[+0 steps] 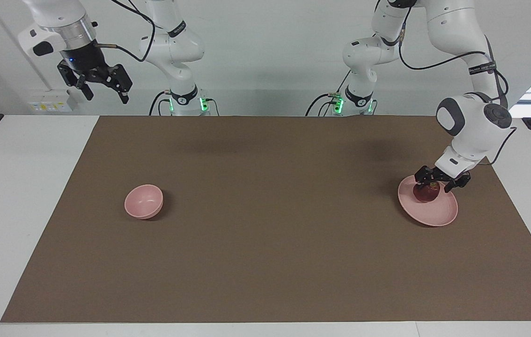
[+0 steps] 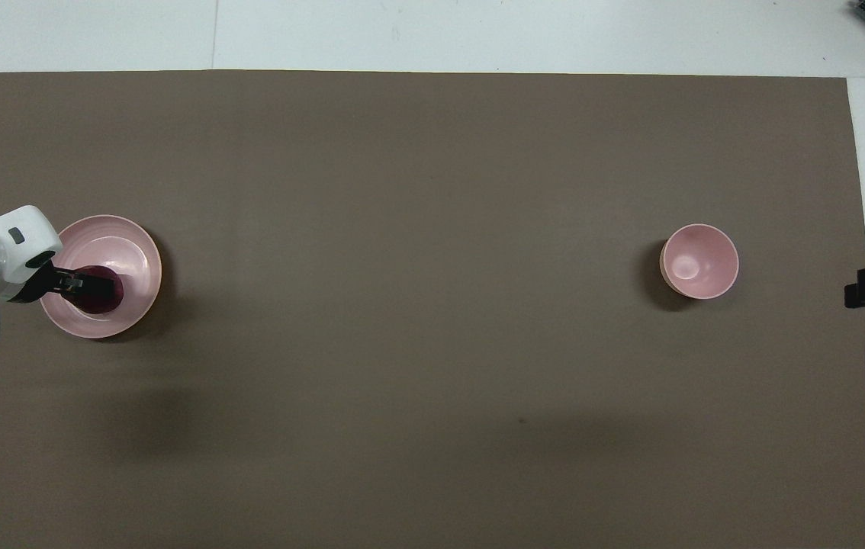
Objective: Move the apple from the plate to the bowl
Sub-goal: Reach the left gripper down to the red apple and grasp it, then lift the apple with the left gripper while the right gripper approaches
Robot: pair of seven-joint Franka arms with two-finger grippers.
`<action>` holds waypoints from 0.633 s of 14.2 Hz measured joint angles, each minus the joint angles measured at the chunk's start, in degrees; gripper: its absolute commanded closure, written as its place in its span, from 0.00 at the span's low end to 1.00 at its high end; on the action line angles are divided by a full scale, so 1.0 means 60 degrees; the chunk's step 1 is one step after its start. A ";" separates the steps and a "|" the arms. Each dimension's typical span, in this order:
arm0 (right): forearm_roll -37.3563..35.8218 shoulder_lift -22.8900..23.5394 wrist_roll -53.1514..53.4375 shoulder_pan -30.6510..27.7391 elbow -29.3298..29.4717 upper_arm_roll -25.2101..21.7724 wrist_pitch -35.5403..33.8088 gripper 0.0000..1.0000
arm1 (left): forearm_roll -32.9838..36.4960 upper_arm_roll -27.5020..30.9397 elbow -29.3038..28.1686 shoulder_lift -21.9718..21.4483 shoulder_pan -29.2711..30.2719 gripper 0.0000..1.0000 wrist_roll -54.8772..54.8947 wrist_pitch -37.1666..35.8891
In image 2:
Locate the pink bowl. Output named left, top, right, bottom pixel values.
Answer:
left=660, top=223, right=740, bottom=300

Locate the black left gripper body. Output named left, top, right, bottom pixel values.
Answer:
left=8, top=262, right=61, bottom=304

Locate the pink plate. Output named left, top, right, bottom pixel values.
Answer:
left=39, top=214, right=163, bottom=339

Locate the dark red apple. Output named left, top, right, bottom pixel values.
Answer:
left=66, top=265, right=125, bottom=316

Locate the brown table mat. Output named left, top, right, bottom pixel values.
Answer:
left=0, top=70, right=865, bottom=549

